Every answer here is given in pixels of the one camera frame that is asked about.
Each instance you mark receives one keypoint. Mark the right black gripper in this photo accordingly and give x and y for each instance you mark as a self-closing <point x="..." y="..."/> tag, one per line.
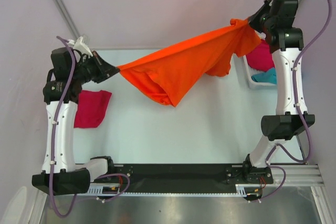
<point x="254" y="20"/>

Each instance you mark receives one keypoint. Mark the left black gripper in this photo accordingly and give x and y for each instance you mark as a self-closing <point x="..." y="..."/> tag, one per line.
<point x="104" y="70"/>

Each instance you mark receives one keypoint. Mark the white plastic basket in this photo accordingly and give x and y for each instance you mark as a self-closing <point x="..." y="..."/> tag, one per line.
<point x="250" y="71"/>

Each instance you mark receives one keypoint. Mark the orange t shirt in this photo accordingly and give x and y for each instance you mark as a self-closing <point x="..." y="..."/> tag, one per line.
<point x="167" y="75"/>

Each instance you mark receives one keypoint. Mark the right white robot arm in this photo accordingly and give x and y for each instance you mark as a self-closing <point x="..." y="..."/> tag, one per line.
<point x="292" y="117"/>

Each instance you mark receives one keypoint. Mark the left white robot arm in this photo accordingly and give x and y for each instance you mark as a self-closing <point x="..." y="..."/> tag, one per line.
<point x="60" y="175"/>

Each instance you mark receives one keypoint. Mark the folded crimson t shirt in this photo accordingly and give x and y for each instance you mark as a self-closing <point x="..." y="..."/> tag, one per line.
<point x="92" y="108"/>

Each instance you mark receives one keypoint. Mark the crimson t shirt in basket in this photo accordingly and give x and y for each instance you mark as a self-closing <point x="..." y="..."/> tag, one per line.
<point x="260" y="58"/>

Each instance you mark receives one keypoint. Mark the teal t shirt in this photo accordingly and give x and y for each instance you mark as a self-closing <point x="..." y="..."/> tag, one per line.
<point x="266" y="77"/>

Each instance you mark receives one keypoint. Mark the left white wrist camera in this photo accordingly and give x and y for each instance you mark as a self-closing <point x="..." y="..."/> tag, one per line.
<point x="80" y="46"/>

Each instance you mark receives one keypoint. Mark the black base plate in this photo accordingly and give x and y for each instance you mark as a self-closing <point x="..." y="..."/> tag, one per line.
<point x="192" y="178"/>

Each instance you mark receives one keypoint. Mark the aluminium frame rail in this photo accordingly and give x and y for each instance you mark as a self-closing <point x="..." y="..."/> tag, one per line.
<point x="114" y="183"/>

